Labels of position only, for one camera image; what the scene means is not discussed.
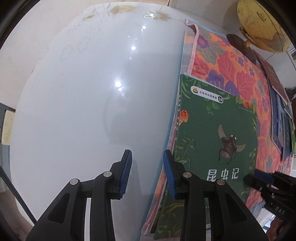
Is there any green insect book 02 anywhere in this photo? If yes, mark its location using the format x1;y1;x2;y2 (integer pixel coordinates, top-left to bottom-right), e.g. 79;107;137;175
153;73;258;240

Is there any dark red fairy tale book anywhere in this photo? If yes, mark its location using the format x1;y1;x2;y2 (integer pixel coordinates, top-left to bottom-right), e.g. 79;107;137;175
254;50;290;104

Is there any dark green insect book far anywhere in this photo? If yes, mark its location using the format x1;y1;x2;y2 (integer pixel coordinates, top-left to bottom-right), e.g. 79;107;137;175
285;103;295;155

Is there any light blue cartoon book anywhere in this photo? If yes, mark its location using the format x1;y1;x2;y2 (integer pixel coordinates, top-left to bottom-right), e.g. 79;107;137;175
281;105;291;161

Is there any large blue book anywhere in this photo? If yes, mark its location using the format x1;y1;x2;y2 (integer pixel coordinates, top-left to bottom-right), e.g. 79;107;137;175
269;85;283;154

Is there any floral orange table mat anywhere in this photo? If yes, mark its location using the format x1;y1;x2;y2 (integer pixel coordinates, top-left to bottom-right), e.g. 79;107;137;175
140;18;295;236

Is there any antique yellow globe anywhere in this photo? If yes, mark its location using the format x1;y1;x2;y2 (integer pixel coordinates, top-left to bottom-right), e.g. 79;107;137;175
227;1;291;63

